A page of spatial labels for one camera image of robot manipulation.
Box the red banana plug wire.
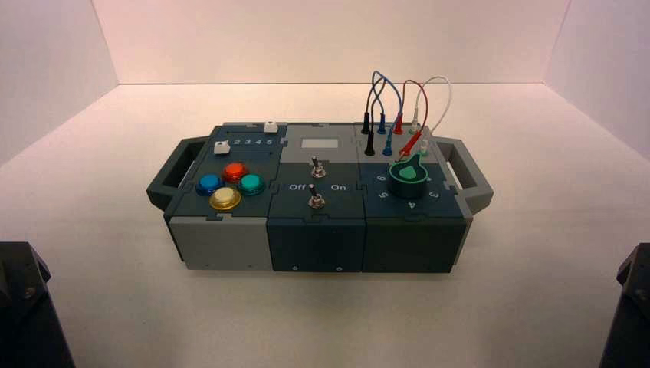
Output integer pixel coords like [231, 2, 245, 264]
[395, 79, 429, 157]

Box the blue push button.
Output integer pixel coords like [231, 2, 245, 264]
[195, 174, 225, 197]

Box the green and black rotary knob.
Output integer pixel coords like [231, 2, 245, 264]
[388, 153, 432, 200]

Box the yellow push button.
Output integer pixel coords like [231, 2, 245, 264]
[208, 186, 243, 212]

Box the grey and teal control box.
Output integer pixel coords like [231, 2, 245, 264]
[146, 120, 494, 274]

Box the blue banana plug wire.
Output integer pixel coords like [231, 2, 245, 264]
[372, 70, 405, 157]

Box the red push button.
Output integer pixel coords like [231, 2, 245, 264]
[223, 162, 249, 184]

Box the green push button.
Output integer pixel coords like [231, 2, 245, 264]
[237, 174, 266, 197]

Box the black banana plug wire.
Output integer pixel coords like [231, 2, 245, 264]
[360, 84, 387, 156]

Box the white banana plug wire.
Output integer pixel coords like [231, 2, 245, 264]
[410, 75, 453, 156]

